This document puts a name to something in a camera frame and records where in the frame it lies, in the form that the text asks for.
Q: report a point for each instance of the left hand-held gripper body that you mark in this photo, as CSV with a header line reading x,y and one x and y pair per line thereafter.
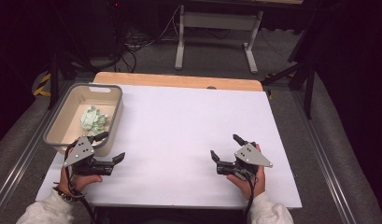
x,y
81,152

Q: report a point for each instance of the black metal stand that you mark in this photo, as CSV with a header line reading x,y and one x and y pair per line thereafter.
x,y
53,87

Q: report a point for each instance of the person's right hand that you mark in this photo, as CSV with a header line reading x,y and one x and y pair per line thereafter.
x,y
254,186

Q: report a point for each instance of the beige plastic bin grey rim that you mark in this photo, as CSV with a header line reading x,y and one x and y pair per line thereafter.
x,y
86,96

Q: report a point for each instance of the light green garment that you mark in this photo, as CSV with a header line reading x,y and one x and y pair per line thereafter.
x,y
93,119

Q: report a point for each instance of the white metal desk frame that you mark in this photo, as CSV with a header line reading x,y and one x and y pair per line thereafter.
x,y
219,21

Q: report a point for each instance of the person's left hand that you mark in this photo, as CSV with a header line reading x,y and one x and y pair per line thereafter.
x,y
82,183

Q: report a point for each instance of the yellow black hazard tape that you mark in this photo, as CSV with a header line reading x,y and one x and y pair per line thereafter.
x,y
39,90

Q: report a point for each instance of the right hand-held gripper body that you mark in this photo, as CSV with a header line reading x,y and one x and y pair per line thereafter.
x,y
252,157

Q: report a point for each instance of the aluminium floor rail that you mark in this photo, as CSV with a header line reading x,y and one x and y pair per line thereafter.
x,y
325,163
20,161

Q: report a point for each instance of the black tripod stand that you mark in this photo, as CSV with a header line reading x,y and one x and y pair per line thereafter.
x,y
309,93

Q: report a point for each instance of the white table mat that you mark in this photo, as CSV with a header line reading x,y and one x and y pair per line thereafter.
x,y
179,140

